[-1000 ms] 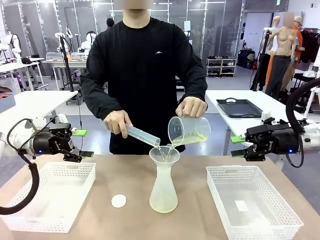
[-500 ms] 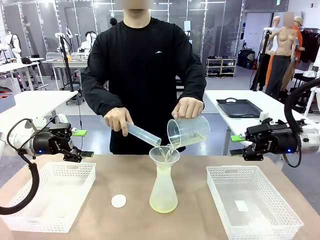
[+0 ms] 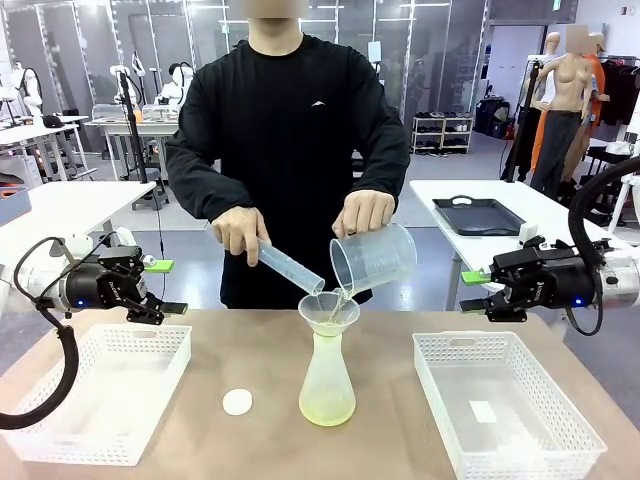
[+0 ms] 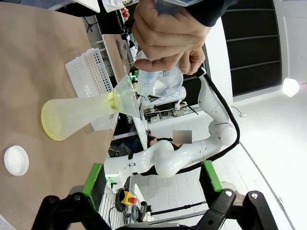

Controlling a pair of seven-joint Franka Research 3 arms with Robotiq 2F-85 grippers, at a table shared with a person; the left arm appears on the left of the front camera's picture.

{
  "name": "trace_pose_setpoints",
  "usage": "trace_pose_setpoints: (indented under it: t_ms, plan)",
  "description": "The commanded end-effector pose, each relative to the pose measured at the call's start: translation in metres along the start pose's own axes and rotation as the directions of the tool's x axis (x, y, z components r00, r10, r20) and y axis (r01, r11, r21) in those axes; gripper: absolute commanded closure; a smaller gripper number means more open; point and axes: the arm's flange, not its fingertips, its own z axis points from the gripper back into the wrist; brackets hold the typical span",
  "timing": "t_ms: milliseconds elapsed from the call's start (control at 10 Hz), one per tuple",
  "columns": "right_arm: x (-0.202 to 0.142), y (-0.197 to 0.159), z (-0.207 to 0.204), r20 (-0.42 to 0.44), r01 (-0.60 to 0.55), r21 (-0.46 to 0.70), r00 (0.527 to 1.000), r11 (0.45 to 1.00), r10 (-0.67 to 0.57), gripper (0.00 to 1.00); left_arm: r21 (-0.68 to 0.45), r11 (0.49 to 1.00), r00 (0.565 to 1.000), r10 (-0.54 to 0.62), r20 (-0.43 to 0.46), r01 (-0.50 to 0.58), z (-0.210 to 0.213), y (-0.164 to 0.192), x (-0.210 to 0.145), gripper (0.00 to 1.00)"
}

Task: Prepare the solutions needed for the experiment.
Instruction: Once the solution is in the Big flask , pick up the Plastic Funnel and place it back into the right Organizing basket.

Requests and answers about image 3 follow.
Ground clear graduated cylinder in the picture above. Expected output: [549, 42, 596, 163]
[207, 227, 327, 296]

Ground white round stopper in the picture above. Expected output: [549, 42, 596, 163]
[222, 388, 254, 416]

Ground person in black sweater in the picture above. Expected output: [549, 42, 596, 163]
[164, 0, 412, 310]

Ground white perforated plastic basket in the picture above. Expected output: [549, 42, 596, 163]
[0, 323, 194, 467]
[412, 331, 609, 480]

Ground person's left hand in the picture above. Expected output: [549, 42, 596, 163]
[331, 189, 397, 241]

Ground black suitcase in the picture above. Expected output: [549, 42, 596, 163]
[474, 98, 511, 139]

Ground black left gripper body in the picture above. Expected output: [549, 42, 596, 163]
[62, 244, 150, 314]

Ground person's right forearm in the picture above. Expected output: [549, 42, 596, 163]
[164, 144, 259, 226]

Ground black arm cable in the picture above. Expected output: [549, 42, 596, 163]
[0, 236, 114, 430]
[564, 155, 640, 337]

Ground clear plastic beaker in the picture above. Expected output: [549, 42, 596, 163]
[328, 223, 419, 297]

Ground black plastic tray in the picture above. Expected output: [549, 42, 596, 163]
[432, 195, 527, 237]

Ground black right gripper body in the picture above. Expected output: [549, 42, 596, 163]
[491, 238, 603, 322]

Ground dark clothes on rack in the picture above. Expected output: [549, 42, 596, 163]
[599, 54, 640, 127]

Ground beige mannequin grey trousers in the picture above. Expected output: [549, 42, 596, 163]
[529, 24, 599, 201]

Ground white table with grey box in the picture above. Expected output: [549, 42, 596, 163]
[0, 180, 157, 274]

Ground person's right hand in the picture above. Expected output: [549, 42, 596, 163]
[212, 205, 275, 269]

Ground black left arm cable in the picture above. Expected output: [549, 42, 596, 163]
[0, 236, 114, 430]

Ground white shoe rack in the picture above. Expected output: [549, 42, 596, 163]
[412, 115, 475, 155]

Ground black tripod stand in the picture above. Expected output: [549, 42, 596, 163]
[115, 69, 151, 184]
[501, 57, 545, 184]

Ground grey storage box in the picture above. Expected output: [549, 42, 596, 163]
[0, 185, 31, 226]

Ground white table with tray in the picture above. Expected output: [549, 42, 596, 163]
[408, 178, 634, 281]

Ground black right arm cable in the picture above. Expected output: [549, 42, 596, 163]
[564, 155, 640, 337]

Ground mannequin with orange clothes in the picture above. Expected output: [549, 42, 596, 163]
[584, 32, 612, 126]

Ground clear plastic funnel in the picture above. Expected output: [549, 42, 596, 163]
[298, 293, 360, 338]

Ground person's left forearm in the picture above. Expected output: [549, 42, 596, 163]
[352, 139, 412, 201]

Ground translucent conical flask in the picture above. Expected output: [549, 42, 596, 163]
[298, 332, 357, 427]

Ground white paper label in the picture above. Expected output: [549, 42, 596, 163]
[469, 399, 499, 424]

